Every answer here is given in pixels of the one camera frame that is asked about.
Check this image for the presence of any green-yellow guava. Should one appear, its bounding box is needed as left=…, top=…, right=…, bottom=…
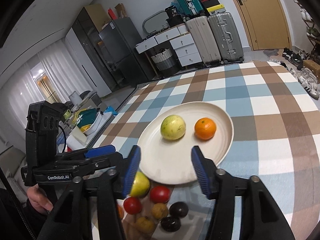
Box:
left=129, top=171, right=150, bottom=198

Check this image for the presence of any red tomato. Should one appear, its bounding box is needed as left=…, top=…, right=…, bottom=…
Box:
left=123, top=197, right=143, bottom=215
left=149, top=185, right=171, bottom=204

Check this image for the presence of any orange mandarin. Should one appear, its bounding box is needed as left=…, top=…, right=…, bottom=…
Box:
left=117, top=204, right=124, bottom=219
left=194, top=118, right=217, bottom=140

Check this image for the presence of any brown longan fruit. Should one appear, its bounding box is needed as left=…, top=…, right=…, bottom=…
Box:
left=151, top=203, right=169, bottom=220
left=135, top=217, right=156, bottom=233

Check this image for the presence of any yellow-green guava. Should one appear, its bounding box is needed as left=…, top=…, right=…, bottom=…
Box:
left=160, top=115, right=186, bottom=140

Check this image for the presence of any person's left hand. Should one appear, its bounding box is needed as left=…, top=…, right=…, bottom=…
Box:
left=27, top=184, right=53, bottom=214

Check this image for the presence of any cream oval plate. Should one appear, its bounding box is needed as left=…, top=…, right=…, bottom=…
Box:
left=137, top=101, right=234, bottom=185

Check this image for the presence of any dark purple plum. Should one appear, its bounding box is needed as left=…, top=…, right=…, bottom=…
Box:
left=160, top=216, right=181, bottom=232
left=169, top=202, right=189, bottom=218

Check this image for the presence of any checkered tablecloth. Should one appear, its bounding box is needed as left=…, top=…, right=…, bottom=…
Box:
left=96, top=62, right=319, bottom=239

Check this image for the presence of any woven laundry basket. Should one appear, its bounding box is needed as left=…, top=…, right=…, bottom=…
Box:
left=151, top=49, right=180, bottom=76

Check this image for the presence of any black glass cabinet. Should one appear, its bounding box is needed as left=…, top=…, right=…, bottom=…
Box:
left=72, top=7, right=120, bottom=92

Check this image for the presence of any dark grey refrigerator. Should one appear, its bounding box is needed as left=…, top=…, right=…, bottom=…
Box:
left=99, top=17, right=156, bottom=87

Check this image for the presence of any beige suitcase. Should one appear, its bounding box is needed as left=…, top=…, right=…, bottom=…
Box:
left=186, top=16, right=221, bottom=63

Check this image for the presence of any silver suitcase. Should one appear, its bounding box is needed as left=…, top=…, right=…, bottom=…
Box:
left=208, top=12, right=244, bottom=64

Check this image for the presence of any white drawer desk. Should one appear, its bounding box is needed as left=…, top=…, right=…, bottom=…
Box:
left=135, top=23, right=203, bottom=71

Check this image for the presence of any wooden door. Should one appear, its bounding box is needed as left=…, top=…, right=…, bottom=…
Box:
left=233, top=0, right=292, bottom=50

